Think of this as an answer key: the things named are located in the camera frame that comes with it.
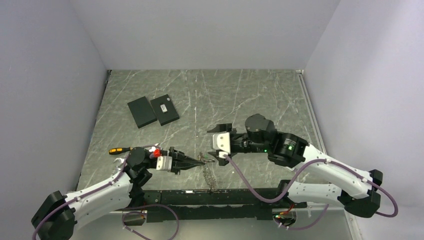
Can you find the silver keyring chain with keys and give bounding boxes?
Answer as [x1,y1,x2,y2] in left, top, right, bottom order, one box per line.
[197,151,220,194]

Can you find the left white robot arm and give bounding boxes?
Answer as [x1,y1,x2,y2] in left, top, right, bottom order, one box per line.
[31,145,205,240]

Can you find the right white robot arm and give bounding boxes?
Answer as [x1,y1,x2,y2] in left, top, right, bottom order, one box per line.
[209,113,383,218]

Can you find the silver wrench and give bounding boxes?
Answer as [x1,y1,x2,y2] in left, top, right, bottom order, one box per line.
[113,143,162,174]

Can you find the black box with label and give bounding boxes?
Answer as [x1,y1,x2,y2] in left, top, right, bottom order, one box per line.
[150,94,180,126]

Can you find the black box lid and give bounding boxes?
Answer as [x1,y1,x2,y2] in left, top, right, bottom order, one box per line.
[127,96,158,129]

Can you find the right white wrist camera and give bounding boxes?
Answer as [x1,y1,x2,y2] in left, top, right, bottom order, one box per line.
[212,132,231,159]

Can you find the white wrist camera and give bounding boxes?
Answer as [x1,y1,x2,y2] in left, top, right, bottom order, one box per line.
[212,132,231,159]
[156,155,173,172]

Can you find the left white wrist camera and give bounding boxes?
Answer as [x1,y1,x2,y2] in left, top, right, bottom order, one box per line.
[156,155,173,172]

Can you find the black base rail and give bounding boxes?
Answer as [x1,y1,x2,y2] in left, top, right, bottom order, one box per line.
[126,188,307,223]

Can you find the yellow handled screwdriver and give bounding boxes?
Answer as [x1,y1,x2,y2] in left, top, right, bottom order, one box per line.
[108,147,132,156]

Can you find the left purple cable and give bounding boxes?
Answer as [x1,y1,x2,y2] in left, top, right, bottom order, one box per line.
[31,144,181,240]

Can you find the aluminium frame rail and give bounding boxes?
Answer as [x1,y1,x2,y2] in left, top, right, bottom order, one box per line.
[296,69,354,210]

